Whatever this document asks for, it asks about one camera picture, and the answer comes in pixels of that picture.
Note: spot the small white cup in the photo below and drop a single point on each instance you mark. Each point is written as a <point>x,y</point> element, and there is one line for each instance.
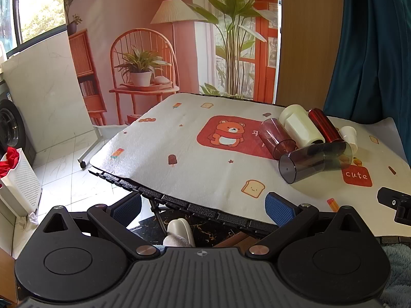
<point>349,136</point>

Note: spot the dark grey translucent cup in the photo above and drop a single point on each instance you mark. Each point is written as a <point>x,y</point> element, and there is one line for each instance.
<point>308,163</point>

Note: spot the bear printed table mat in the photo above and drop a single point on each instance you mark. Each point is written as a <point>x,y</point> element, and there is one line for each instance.
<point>192,173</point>

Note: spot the white perforated laundry basket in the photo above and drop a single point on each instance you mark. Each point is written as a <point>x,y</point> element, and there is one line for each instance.
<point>22,183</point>

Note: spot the blue fluffy cloth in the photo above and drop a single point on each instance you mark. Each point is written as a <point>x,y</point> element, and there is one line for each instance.
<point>399,272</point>

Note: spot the brown translucent cup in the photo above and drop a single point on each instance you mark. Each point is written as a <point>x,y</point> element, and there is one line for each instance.
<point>276,138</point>

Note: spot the wooden panel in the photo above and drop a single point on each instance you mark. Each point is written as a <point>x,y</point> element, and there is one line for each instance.
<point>308,38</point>

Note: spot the printed room wall poster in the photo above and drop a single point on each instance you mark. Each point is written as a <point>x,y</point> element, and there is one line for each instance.
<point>192,54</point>

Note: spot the black folding table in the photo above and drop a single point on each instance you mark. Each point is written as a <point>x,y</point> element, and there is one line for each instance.
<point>199,210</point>

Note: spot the window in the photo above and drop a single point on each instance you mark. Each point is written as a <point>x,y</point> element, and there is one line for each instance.
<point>38,6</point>

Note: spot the red cloth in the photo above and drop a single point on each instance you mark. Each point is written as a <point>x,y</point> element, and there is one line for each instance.
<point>8,161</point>

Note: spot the glossy red cup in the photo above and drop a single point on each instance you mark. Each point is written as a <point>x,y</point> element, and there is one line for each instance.
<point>324,125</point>

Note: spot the wooden furniture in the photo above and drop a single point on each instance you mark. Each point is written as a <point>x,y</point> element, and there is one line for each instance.
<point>6,272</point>

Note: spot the washing machine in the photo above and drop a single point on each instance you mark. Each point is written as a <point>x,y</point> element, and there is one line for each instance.
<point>9,128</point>

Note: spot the white stand with caster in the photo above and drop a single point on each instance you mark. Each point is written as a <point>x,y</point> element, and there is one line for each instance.
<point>91,147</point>

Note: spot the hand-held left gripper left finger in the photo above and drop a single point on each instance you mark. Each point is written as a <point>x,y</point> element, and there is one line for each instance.
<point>126,210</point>

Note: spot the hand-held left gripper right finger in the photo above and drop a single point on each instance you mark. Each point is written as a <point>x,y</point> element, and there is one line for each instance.
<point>280,211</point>

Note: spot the white slipper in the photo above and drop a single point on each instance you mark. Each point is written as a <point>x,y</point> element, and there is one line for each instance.
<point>179,227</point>

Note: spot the cream plastic cup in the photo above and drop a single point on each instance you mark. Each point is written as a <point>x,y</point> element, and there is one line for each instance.
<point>301,126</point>

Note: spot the teal curtain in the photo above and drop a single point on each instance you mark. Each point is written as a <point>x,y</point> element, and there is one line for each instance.
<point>379,54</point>

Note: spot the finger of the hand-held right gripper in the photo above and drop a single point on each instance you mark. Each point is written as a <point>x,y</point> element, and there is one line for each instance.
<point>393,202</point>

